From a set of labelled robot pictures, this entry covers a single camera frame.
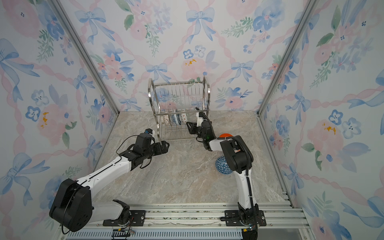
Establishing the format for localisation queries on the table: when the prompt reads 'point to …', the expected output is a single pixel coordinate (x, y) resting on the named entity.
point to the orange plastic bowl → (225, 135)
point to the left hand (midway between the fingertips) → (164, 145)
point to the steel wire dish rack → (176, 104)
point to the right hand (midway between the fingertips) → (188, 122)
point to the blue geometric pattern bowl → (222, 166)
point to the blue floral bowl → (175, 119)
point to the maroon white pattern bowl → (166, 120)
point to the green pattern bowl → (184, 117)
